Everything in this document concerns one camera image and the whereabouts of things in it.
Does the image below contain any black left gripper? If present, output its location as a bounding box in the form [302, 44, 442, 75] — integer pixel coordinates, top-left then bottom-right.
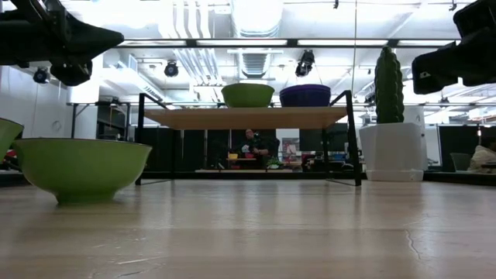
[0, 0, 125, 87]

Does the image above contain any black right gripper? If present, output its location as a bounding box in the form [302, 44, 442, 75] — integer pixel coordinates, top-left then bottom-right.
[411, 0, 496, 96]

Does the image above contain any green floral ceramic bowl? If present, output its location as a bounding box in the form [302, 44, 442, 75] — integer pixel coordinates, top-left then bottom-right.
[221, 82, 276, 109]
[13, 138, 153, 205]
[0, 117, 25, 164]

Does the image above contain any blue plastic bowl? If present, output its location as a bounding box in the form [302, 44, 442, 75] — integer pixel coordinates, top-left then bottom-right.
[279, 88, 332, 108]

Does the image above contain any green cactus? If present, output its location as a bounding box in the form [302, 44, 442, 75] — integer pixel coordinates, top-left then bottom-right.
[374, 46, 405, 125]

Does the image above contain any black ceiling spotlight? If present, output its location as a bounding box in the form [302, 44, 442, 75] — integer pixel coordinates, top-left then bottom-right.
[164, 60, 180, 78]
[294, 50, 315, 78]
[33, 67, 50, 84]

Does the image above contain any white hexagonal plant pot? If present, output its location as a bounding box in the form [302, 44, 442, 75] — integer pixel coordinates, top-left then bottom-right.
[359, 122, 429, 183]

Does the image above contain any person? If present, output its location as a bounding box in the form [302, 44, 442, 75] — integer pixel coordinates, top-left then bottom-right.
[467, 139, 496, 174]
[236, 129, 280, 170]

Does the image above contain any black overhead rig beam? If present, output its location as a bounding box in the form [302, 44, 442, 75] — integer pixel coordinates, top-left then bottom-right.
[115, 37, 464, 49]

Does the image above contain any wooden shelf with black legs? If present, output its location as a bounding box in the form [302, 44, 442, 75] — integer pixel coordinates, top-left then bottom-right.
[134, 89, 363, 188]

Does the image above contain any black metal table frame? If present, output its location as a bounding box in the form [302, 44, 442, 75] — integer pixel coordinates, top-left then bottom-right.
[0, 168, 496, 187]

